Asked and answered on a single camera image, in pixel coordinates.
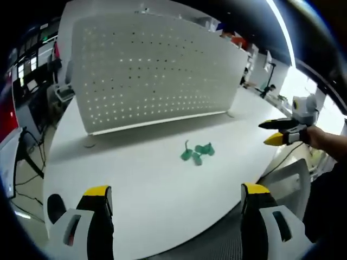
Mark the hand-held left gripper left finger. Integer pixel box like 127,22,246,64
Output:
47,185,115,260

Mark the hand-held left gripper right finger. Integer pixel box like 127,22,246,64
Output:
240,183,317,260

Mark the green hook assembly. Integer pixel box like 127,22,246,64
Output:
195,142,215,156
191,152,204,166

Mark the green plastic hooks cluster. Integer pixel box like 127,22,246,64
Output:
181,139,195,161

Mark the white perforated mounting plate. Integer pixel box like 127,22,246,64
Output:
70,12,249,137

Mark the white office chair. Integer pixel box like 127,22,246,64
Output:
173,158,312,260

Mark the black tripod stand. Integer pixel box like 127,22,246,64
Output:
259,61,277,99

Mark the person's dark clothing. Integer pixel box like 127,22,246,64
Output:
303,159,347,244

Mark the ceiling light strip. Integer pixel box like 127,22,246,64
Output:
266,0,298,69

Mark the red panel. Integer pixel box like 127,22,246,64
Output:
0,94,17,138

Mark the black computer monitor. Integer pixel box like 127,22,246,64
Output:
25,79,41,93

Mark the black floor cable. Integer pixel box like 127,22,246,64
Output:
12,129,48,223

